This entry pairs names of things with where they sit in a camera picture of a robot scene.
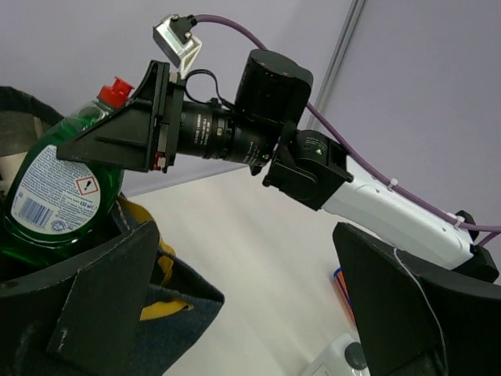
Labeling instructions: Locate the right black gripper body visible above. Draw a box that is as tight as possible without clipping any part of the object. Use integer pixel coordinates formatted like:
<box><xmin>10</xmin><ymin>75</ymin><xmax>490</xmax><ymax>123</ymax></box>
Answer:
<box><xmin>148</xmin><ymin>60</ymin><xmax>278</xmax><ymax>173</ymax></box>

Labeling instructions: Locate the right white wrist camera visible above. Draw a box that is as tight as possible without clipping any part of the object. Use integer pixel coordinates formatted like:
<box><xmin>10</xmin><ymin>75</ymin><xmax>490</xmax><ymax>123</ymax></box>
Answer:
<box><xmin>153</xmin><ymin>14</ymin><xmax>203</xmax><ymax>79</ymax></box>

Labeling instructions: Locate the dark blue canvas bag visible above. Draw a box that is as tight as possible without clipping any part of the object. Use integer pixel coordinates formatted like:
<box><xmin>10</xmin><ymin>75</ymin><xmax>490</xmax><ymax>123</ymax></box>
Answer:
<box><xmin>1</xmin><ymin>86</ymin><xmax>225</xmax><ymax>375</ymax></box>

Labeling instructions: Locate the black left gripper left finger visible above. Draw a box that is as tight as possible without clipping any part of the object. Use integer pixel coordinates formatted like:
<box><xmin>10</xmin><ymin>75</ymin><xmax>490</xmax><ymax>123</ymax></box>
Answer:
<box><xmin>1</xmin><ymin>221</ymin><xmax>159</xmax><ymax>375</ymax></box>

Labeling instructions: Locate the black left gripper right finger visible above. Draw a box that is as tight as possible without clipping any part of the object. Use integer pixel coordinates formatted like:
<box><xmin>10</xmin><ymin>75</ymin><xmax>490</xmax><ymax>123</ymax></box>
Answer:
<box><xmin>333</xmin><ymin>222</ymin><xmax>500</xmax><ymax>375</ymax></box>

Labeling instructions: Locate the green dish soap bottle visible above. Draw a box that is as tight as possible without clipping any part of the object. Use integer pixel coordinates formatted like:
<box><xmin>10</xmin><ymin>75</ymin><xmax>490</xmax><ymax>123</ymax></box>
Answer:
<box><xmin>1</xmin><ymin>78</ymin><xmax>133</xmax><ymax>269</ymax></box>

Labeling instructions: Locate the orange blue tube bottle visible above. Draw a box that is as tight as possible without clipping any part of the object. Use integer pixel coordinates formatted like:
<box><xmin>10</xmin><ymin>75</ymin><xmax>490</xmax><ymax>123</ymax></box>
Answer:
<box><xmin>333</xmin><ymin>267</ymin><xmax>356</xmax><ymax>327</ymax></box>

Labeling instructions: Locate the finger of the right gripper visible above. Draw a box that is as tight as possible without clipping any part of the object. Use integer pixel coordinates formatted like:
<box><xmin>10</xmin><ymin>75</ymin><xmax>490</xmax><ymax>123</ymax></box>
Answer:
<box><xmin>56</xmin><ymin>80</ymin><xmax>157</xmax><ymax>172</ymax></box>

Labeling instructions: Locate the clear bottle black cap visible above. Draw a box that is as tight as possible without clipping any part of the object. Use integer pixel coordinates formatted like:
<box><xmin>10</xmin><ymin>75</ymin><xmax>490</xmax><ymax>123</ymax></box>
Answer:
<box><xmin>301</xmin><ymin>334</ymin><xmax>370</xmax><ymax>376</ymax></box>

